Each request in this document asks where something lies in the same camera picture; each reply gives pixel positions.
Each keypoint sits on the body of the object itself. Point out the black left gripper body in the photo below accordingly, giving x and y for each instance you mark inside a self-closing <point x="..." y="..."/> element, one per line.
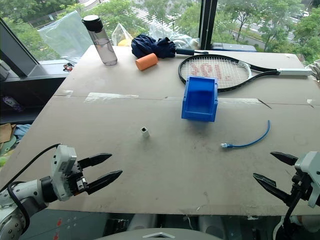
<point x="77" y="178"/>

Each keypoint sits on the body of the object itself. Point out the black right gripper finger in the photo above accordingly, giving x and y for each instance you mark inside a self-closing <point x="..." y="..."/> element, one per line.
<point x="270" y="187"/>
<point x="285" y="157"/>

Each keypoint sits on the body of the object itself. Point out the small white connector block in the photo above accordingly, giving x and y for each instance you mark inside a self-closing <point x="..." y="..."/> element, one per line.
<point x="145" y="131"/>

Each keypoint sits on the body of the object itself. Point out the clear bag with yellow item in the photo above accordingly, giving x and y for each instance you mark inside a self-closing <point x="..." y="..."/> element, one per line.
<point x="121" y="35"/>

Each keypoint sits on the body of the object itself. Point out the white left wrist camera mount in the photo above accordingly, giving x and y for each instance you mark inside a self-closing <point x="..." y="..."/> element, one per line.
<point x="62" y="172"/>

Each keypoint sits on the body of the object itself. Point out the black white tennis racket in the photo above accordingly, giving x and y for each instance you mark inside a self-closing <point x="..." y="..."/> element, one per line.
<point x="215" y="72"/>

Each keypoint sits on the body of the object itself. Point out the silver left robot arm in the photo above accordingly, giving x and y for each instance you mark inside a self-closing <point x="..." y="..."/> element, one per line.
<point x="23" y="193"/>

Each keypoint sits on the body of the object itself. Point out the clear water bottle black lid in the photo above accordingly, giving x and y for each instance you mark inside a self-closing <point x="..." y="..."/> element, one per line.
<point x="100" y="41"/>

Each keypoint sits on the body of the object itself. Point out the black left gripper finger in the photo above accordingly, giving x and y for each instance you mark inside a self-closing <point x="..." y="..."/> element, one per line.
<point x="105" y="178"/>
<point x="96" y="159"/>

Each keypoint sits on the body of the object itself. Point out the crumpled clear plastic bag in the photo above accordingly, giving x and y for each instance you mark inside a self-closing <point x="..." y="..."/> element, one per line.
<point x="172" y="35"/>

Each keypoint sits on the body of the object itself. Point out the blue plastic storage bin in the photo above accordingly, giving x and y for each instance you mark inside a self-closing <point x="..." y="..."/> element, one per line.
<point x="200" y="100"/>

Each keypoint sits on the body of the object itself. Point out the silver robot torso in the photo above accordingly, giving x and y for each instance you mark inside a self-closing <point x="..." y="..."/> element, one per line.
<point x="160" y="233"/>

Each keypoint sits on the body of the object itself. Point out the clear tape strip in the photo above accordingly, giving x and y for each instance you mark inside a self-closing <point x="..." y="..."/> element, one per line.
<point x="110" y="97"/>

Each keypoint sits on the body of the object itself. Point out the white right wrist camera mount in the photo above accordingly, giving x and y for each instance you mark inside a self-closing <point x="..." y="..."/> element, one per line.
<point x="309" y="175"/>

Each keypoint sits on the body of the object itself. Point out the orange foam cylinder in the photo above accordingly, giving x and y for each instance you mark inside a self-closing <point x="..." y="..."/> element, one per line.
<point x="147" y="61"/>

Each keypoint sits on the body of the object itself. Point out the navy folded umbrella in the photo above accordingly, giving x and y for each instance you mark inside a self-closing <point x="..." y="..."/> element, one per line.
<point x="155" y="46"/>

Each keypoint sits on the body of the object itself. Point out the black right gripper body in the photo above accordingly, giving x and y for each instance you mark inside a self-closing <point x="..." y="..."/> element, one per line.
<point x="303" y="186"/>

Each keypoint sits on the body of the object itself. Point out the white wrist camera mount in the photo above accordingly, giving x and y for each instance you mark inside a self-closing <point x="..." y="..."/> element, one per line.
<point x="62" y="172"/>
<point x="309" y="175"/>

